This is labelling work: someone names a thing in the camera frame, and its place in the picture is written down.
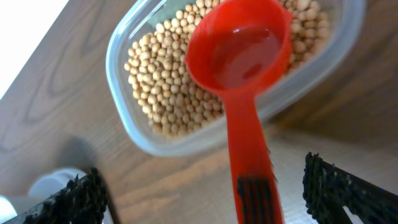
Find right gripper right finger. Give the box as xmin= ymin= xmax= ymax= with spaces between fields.
xmin=303 ymin=152 xmax=397 ymax=224

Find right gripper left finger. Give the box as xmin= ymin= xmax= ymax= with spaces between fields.
xmin=0 ymin=167 xmax=109 ymax=224

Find orange measuring scoop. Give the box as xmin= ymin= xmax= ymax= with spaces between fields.
xmin=185 ymin=0 xmax=292 ymax=224

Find clear plastic container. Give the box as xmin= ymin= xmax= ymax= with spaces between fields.
xmin=106 ymin=0 xmax=366 ymax=157

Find yellow soybeans in container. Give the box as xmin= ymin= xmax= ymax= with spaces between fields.
xmin=124 ymin=0 xmax=331 ymax=138

